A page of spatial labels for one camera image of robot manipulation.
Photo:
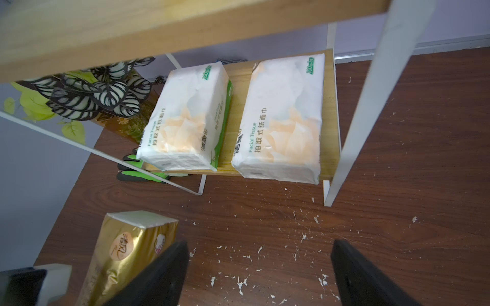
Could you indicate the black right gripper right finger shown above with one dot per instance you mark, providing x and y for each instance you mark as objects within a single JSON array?
[{"x": 360, "y": 282}]

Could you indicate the artificial green leafy plant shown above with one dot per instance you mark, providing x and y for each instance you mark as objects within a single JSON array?
[{"x": 75, "y": 96}]

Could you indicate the amber translucent plastic vase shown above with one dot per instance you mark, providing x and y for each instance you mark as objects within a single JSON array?
[{"x": 131, "y": 117}]

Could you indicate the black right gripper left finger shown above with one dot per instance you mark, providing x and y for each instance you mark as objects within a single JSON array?
[{"x": 160, "y": 283}]

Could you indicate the gold tissue pack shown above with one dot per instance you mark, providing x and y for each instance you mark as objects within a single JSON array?
[{"x": 127, "y": 243}]

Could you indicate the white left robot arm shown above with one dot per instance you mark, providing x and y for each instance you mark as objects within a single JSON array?
[{"x": 38, "y": 285}]

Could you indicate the white tissue pack green edge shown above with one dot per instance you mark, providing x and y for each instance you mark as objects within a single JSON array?
[{"x": 186, "y": 129}]

